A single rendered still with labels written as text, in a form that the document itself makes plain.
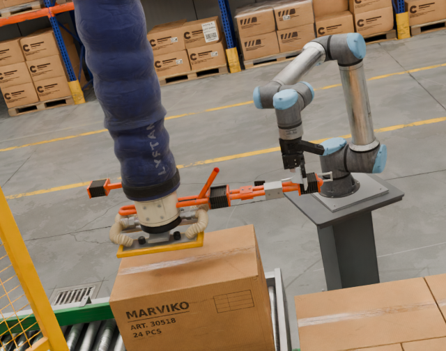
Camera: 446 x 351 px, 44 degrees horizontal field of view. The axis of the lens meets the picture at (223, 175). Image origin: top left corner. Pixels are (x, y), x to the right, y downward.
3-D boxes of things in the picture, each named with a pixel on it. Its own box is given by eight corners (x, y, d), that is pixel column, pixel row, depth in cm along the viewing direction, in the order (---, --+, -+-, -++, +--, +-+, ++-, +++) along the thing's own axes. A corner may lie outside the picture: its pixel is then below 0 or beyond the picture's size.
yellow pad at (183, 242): (116, 258, 214) (113, 248, 212) (121, 245, 224) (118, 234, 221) (203, 246, 211) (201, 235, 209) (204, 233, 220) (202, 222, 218)
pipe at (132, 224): (116, 248, 215) (111, 235, 212) (127, 216, 238) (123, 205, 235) (201, 236, 212) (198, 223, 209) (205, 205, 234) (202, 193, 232)
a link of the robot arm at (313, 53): (310, 33, 265) (247, 88, 216) (335, 30, 258) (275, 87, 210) (314, 56, 270) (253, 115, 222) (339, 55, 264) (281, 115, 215)
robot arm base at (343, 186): (316, 185, 308) (313, 169, 304) (347, 175, 310) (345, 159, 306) (328, 199, 291) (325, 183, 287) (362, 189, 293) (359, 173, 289)
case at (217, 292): (136, 377, 234) (108, 301, 218) (148, 316, 270) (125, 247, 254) (276, 354, 228) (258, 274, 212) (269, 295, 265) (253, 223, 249)
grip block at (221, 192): (209, 210, 216) (206, 197, 213) (210, 199, 225) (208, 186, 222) (231, 207, 215) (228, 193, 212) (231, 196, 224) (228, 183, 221)
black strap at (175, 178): (118, 201, 208) (116, 192, 206) (129, 175, 229) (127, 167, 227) (177, 193, 206) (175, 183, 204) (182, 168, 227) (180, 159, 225)
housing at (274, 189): (265, 200, 215) (264, 190, 213) (265, 192, 221) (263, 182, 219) (283, 198, 214) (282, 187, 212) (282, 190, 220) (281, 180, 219)
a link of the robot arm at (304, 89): (287, 80, 218) (274, 91, 209) (315, 79, 212) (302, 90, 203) (291, 103, 222) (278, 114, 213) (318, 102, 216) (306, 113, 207)
